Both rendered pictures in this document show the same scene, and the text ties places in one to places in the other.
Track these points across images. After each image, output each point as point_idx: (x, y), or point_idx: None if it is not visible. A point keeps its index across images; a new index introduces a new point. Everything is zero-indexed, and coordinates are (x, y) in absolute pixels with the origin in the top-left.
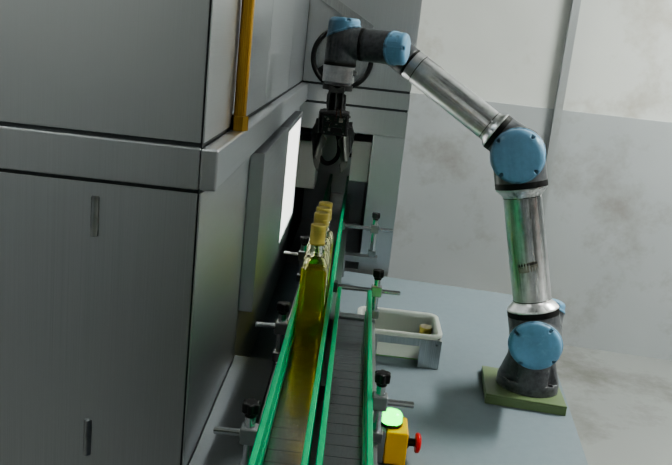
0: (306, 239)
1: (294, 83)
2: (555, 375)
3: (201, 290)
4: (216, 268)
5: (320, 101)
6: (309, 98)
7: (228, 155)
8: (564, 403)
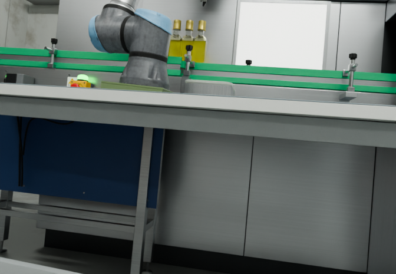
0: (246, 60)
1: None
2: (128, 68)
3: (66, 24)
4: (87, 25)
5: None
6: None
7: None
8: (107, 81)
